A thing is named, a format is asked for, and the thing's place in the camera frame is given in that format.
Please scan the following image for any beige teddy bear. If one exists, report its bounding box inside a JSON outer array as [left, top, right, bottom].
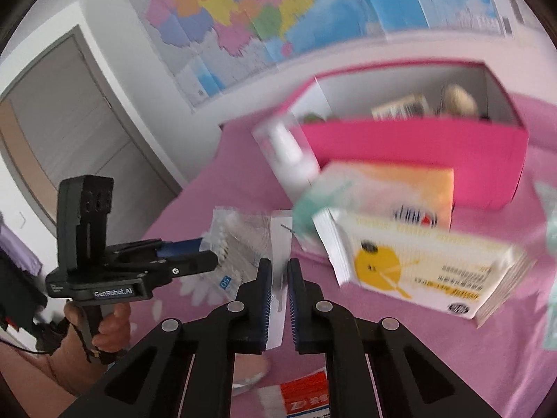
[[439, 84, 480, 119]]

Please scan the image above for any person's pink sleeve forearm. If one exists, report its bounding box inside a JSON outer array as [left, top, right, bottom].
[[1, 343, 95, 417]]

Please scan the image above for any cotton swab bag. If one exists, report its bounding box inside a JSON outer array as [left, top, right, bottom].
[[200, 208, 272, 300]]

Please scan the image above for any yellow pocket tissue pack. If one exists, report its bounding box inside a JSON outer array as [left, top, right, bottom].
[[371, 93, 431, 120]]

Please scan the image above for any grey wooden door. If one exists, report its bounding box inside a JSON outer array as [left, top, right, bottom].
[[1, 28, 181, 245]]

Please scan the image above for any green frog plush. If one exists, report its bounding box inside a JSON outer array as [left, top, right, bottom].
[[300, 113, 339, 125]]

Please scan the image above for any purple hanging cloth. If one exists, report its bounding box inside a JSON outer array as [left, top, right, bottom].
[[0, 218, 42, 277]]

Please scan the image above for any colourful wall map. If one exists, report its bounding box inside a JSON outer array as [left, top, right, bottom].
[[130, 0, 539, 107]]

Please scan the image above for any pink printed bedsheet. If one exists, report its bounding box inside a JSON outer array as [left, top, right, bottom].
[[146, 94, 556, 417]]

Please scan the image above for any pink cardboard box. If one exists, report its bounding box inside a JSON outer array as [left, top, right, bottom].
[[221, 60, 530, 210]]

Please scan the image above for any yellow wet wipes pack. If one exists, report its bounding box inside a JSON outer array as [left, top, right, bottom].
[[313, 208, 534, 326]]

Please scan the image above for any medical tape bag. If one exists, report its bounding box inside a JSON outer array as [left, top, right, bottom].
[[257, 368, 330, 418]]

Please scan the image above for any pastel tissue pack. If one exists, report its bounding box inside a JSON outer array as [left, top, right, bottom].
[[293, 161, 454, 257]]

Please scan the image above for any white pump bottle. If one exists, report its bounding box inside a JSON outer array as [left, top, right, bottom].
[[252, 113, 321, 204]]

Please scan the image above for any person's left hand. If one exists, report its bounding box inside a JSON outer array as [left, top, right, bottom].
[[47, 302, 131, 397]]

